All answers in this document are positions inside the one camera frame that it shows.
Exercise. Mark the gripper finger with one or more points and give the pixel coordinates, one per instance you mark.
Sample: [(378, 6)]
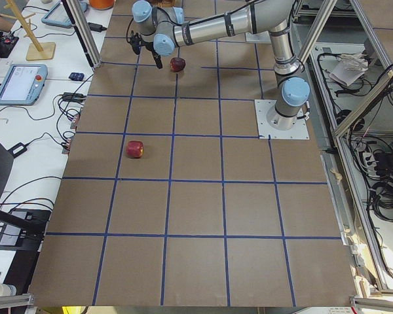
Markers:
[(135, 42), (158, 61)]

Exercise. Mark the dark red apple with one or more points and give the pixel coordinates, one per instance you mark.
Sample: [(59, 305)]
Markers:
[(177, 64)]

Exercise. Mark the red yellow apple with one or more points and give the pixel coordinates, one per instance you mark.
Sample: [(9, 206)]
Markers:
[(134, 149)]

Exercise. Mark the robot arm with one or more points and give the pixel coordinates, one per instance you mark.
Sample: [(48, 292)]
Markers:
[(162, 30)]

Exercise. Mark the wooden stand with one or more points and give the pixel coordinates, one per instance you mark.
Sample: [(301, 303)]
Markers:
[(36, 51)]

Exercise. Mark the teach pendant tablet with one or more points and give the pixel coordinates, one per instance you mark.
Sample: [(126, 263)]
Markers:
[(23, 84)]

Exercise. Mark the aluminium frame post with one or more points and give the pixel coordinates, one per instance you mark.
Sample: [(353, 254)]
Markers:
[(83, 32)]

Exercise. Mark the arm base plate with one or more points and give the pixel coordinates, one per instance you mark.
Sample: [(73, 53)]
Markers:
[(270, 125)]

